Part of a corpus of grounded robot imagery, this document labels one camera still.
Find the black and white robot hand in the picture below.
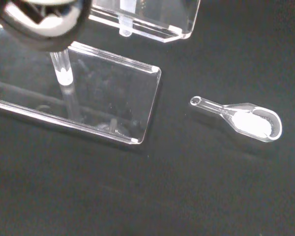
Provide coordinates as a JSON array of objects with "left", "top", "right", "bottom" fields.
[{"left": 0, "top": 0, "right": 93, "bottom": 53}]

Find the clear acrylic funnel stand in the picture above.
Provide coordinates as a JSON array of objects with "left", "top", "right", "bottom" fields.
[{"left": 0, "top": 0, "right": 202, "bottom": 146}]

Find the glass weighing funnel with powder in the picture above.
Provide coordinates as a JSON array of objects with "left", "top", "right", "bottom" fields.
[{"left": 189, "top": 95, "right": 283, "bottom": 144}]

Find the black bench cloth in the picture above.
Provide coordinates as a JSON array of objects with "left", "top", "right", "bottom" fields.
[{"left": 0, "top": 0, "right": 295, "bottom": 236}]

